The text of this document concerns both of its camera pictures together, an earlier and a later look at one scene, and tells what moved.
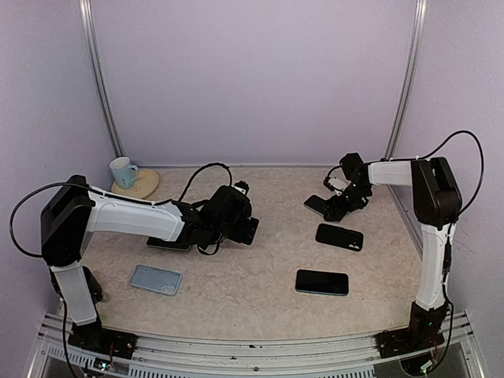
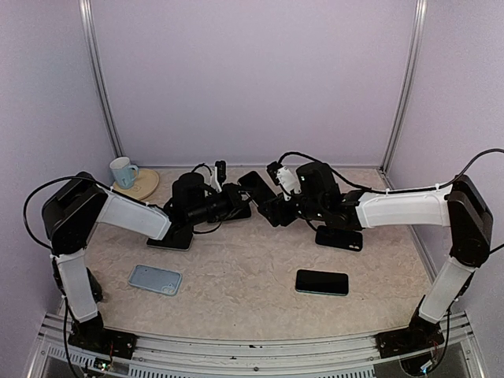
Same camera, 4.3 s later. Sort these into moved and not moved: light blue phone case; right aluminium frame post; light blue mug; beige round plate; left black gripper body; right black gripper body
Moved: right black gripper body; left black gripper body
Not moved: beige round plate; light blue phone case; light blue mug; right aluminium frame post
